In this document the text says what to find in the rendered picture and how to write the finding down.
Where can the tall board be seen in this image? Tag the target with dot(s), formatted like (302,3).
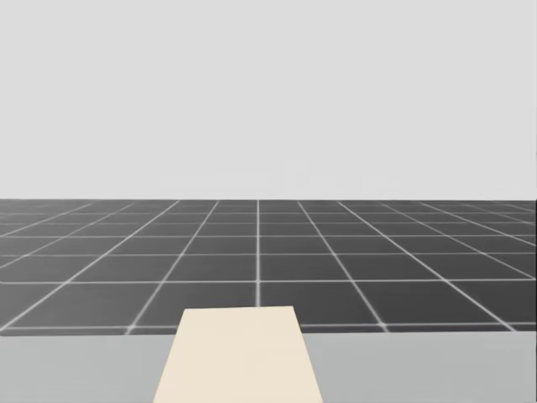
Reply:
(238,357)

